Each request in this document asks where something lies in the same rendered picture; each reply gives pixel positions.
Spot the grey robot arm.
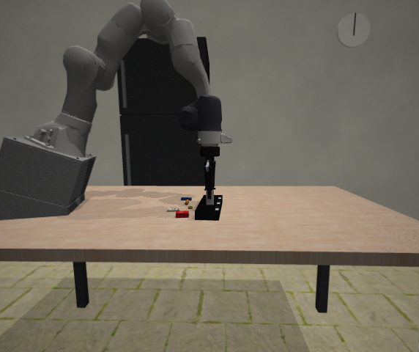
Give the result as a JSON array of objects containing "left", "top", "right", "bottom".
[{"left": 24, "top": 0, "right": 232, "bottom": 158}]

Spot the red nine-volt battery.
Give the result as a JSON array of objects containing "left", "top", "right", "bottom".
[{"left": 176, "top": 210, "right": 190, "bottom": 218}]

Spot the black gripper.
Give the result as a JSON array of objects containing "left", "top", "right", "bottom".
[{"left": 200, "top": 146, "right": 220, "bottom": 205}]

